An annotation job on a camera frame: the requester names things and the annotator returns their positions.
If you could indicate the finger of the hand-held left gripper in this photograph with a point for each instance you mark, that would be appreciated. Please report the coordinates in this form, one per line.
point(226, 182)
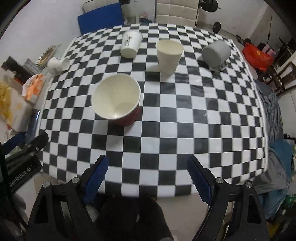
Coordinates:
point(13, 141)
point(38, 141)

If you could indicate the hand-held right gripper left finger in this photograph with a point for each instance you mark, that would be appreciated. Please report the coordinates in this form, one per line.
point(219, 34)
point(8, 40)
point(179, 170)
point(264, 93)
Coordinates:
point(96, 178)

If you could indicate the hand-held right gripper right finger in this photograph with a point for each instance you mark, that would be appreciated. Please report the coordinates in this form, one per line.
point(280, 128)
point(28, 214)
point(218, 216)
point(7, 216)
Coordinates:
point(200, 179)

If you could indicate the red paper cup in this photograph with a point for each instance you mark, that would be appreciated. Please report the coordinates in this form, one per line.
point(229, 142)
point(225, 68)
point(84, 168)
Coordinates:
point(115, 99)

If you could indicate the plain white paper cup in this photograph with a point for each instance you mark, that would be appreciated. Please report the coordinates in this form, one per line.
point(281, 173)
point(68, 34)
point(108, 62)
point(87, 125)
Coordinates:
point(169, 58)

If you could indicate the grey cup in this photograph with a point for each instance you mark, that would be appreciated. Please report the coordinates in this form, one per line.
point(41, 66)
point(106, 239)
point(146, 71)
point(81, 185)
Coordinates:
point(216, 54)

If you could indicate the white red-printed paper cup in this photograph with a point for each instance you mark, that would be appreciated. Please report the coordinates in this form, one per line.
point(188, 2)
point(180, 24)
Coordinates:
point(130, 44)

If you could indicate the yellow plastic bag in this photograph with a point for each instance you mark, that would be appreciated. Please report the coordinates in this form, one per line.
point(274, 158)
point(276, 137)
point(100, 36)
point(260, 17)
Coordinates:
point(10, 104)

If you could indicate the black white checkered tablecloth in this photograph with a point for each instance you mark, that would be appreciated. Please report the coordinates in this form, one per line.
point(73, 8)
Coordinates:
point(185, 129)

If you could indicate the orange snack packet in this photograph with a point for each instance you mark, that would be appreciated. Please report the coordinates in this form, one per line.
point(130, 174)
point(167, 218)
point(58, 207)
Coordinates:
point(33, 88)

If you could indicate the white printed mug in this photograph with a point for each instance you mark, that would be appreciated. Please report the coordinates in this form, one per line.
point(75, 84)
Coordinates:
point(56, 64)

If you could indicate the gold decorative plate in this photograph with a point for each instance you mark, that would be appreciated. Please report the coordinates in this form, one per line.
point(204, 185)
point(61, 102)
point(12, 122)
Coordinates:
point(47, 54)

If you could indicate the grey blanket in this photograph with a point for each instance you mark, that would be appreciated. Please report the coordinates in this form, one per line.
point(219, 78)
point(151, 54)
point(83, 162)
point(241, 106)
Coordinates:
point(270, 111)

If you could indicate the red plastic bag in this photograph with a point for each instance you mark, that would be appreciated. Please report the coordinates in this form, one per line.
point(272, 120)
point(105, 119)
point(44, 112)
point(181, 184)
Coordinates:
point(256, 58)

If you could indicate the blue board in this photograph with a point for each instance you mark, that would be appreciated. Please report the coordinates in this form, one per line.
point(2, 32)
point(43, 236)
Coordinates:
point(100, 22)

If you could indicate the wooden chair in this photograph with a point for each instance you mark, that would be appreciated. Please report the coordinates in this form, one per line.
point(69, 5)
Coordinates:
point(285, 74)

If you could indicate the black dumbbell plate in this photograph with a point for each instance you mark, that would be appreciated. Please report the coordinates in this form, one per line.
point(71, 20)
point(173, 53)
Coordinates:
point(216, 26)

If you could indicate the black barbell weights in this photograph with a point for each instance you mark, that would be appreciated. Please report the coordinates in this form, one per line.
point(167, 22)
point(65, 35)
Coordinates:
point(208, 5)

